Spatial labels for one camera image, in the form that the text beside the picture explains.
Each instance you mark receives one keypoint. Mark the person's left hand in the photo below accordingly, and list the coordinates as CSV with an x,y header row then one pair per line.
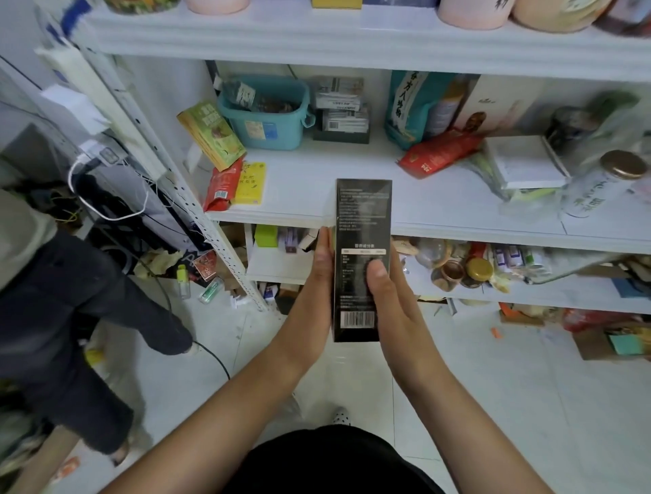
x,y
310,326

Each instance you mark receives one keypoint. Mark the person's right hand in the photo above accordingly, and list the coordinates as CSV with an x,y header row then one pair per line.
x,y
402,331

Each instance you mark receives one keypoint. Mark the tall black and yellow box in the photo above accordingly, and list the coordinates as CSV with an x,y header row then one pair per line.
x,y
362,219

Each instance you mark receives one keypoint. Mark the white metal shelving unit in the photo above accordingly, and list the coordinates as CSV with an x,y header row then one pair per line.
x,y
346,199

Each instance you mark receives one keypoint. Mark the small pink canister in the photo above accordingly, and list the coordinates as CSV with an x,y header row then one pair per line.
x,y
218,5

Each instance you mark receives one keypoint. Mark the clear green label nut jar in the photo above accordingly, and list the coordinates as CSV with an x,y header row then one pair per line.
x,y
142,5

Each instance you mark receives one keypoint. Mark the person's right forearm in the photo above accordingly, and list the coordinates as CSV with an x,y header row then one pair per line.
x,y
473,433

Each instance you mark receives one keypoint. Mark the person's left forearm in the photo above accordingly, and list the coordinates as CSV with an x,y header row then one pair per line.
x,y
219,427

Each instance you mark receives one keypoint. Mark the person's white shoe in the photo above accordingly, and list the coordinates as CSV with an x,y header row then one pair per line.
x,y
341,416

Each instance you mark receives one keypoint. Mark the person's black clothing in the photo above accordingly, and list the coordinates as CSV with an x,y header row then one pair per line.
x,y
336,463

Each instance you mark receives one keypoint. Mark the white flat box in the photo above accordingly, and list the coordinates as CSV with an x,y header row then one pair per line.
x,y
524,161

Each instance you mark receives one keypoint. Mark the white box brown print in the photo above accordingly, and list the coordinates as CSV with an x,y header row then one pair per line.
x,y
504,102

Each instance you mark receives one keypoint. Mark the yellow box white label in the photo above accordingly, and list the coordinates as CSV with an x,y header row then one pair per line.
x,y
336,3

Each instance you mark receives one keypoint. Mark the dark blue moon box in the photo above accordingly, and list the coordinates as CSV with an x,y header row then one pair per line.
x,y
399,3

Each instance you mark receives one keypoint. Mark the yellow tag packet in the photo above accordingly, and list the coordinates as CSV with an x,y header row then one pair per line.
x,y
251,183

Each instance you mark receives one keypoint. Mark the red snack packet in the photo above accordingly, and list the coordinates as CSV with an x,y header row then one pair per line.
x,y
222,186

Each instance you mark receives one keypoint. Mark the red pouch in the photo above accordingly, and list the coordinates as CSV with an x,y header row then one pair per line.
x,y
437,155

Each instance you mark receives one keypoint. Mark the brown carton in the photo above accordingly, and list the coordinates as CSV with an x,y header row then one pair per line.
x,y
600,344

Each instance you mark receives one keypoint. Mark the teal plastic basket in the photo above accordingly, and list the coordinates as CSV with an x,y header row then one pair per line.
x,y
270,127

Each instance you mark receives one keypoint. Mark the green snack packet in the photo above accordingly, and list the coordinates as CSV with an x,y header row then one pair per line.
x,y
212,134

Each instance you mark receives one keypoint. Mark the small black grey boxes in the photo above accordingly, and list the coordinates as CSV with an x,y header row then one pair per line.
x,y
341,112

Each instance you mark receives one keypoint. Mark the teal pouch bag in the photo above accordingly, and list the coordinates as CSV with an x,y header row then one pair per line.
x,y
412,107

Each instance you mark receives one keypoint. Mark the dark jar with lid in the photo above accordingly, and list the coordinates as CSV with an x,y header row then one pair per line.
x,y
570,127

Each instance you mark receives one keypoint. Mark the white power strip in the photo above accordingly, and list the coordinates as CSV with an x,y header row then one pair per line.
x,y
107,112

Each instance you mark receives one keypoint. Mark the white power adapter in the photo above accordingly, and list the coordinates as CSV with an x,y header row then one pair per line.
x,y
73,107

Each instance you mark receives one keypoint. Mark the pink cylinder canister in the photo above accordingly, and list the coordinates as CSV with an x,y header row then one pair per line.
x,y
476,12

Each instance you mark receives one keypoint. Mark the beige cylinder canister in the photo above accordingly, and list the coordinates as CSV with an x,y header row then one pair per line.
x,y
559,13

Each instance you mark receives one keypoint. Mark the red canister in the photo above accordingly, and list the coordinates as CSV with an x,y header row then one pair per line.
x,y
629,15

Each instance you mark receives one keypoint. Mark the blue tape strip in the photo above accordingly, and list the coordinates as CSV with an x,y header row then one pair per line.
x,y
74,15

